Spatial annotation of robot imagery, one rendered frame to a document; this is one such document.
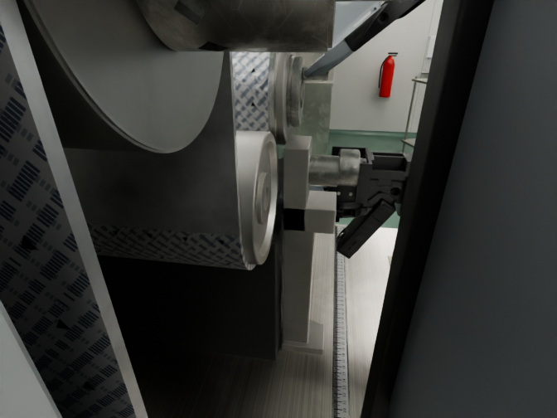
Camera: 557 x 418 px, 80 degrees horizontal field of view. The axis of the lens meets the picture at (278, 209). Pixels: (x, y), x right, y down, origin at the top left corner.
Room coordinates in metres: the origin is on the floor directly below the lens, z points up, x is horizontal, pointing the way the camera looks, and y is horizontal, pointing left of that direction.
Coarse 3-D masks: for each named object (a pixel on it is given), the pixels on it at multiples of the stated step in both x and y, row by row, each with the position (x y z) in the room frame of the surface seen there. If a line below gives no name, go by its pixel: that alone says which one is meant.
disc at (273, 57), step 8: (272, 56) 0.33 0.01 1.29; (272, 64) 0.33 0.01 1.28; (272, 72) 0.32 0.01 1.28; (272, 80) 0.32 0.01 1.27; (272, 88) 0.32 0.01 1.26; (272, 96) 0.32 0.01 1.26; (272, 104) 0.32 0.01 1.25; (272, 112) 0.32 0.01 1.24; (272, 120) 0.32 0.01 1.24; (272, 128) 0.32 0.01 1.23; (280, 144) 0.36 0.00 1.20; (280, 152) 0.36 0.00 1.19
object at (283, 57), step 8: (280, 56) 0.35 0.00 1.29; (288, 56) 0.37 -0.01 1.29; (280, 64) 0.34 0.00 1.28; (280, 72) 0.34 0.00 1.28; (280, 80) 0.34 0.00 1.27; (280, 88) 0.33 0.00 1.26; (280, 96) 0.33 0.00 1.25; (280, 104) 0.33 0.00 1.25; (280, 112) 0.33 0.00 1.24; (280, 120) 0.34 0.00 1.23; (280, 128) 0.34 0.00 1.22; (288, 128) 0.38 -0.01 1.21; (280, 136) 0.35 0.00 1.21; (288, 136) 0.38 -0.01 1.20
